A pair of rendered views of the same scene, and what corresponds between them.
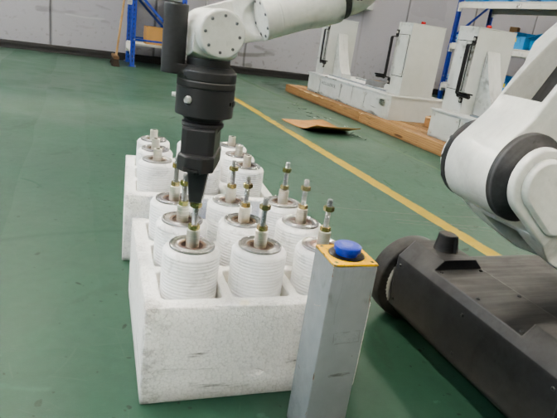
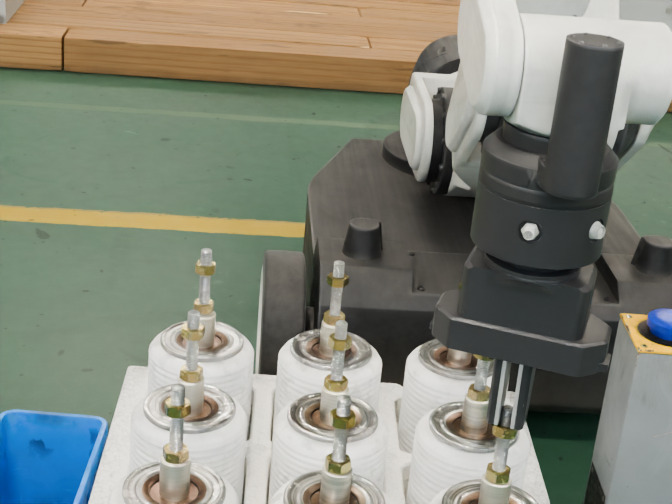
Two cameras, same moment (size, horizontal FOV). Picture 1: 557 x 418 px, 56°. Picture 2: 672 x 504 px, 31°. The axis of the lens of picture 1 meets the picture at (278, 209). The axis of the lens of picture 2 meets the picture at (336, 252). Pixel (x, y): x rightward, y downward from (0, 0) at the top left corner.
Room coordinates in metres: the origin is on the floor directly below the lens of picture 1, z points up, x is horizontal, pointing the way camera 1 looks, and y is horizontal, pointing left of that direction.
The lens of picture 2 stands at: (0.70, 0.90, 0.78)
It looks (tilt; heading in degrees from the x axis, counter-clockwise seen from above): 23 degrees down; 287
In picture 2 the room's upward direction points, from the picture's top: 5 degrees clockwise
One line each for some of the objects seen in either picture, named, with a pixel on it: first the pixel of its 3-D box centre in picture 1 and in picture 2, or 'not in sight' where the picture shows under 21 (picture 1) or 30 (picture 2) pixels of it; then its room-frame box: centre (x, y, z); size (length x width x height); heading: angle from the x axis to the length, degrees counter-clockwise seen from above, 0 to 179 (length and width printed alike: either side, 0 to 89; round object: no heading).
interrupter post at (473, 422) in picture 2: (260, 238); (475, 414); (0.85, 0.02, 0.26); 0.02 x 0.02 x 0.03
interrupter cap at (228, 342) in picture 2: (282, 202); (202, 341); (1.11, -0.01, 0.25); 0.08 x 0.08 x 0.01
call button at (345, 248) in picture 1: (346, 250); (669, 327); (0.71, -0.11, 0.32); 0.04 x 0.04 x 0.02
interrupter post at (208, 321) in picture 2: (283, 196); (202, 329); (1.11, -0.01, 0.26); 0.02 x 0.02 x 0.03
